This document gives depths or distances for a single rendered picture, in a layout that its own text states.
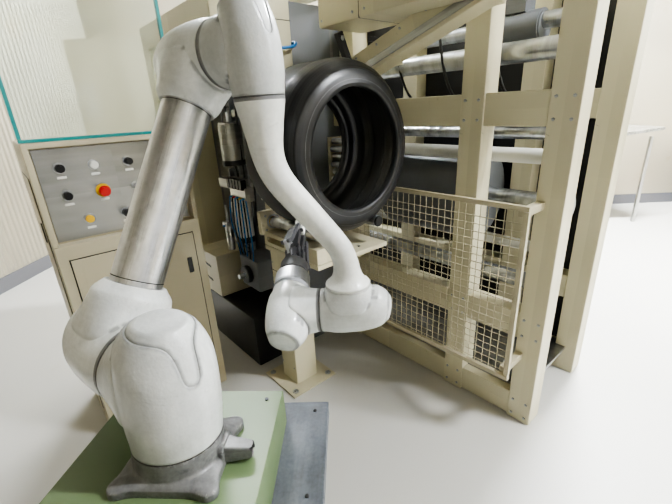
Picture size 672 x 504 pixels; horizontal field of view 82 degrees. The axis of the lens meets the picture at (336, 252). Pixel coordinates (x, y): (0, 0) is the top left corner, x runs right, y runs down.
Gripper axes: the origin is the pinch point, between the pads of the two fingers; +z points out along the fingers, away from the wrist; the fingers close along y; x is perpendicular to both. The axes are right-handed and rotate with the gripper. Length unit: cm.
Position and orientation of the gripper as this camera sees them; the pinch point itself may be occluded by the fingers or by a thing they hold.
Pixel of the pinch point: (300, 226)
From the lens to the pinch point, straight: 115.9
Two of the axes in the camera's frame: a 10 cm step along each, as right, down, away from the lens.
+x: 9.1, -3.0, -2.9
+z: 0.2, -6.7, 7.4
